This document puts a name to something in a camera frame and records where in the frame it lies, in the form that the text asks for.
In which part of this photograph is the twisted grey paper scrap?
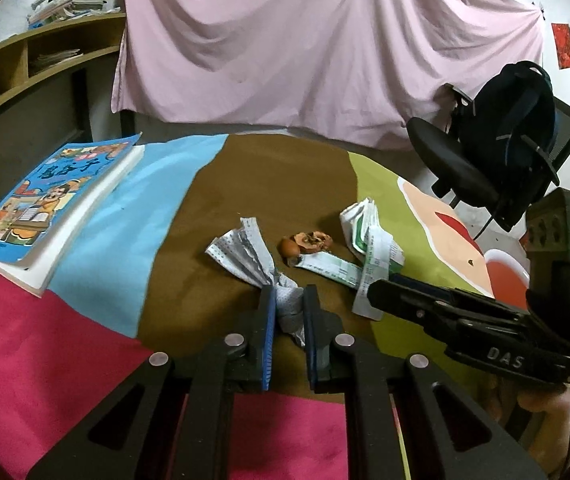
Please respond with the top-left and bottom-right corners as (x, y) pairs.
(206, 217), (306, 348)

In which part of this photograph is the green white leaflet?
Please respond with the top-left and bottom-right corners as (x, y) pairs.
(339, 197), (404, 321)

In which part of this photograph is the red plastic trash bin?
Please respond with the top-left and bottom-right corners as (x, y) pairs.
(484, 249), (529, 310)

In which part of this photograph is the person's right hand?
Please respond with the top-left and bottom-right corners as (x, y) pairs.
(478, 374), (570, 479)

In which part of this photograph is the small green white packet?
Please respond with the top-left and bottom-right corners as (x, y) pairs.
(295, 252), (362, 289)

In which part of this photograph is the colourful table cloth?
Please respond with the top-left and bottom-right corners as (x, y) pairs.
(0, 134), (491, 479)

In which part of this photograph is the brown fruit peel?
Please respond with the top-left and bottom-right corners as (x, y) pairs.
(277, 231), (334, 266)

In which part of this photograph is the black office chair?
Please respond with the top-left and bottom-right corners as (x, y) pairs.
(407, 87), (570, 232)

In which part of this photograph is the dark blue backpack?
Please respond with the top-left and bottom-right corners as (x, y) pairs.
(461, 61), (558, 183)

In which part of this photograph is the blue children's book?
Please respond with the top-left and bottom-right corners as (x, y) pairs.
(0, 134), (145, 297)

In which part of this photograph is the pink hanging sheet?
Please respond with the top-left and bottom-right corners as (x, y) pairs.
(111, 0), (542, 150)

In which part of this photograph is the wooden curved shelf desk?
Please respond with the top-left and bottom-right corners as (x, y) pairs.
(0, 12), (125, 133)

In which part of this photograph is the stack of books on shelf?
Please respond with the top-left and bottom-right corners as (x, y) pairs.
(27, 0), (124, 28)

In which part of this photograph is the red paper wall decoration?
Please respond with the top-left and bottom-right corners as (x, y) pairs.
(551, 23), (570, 70)

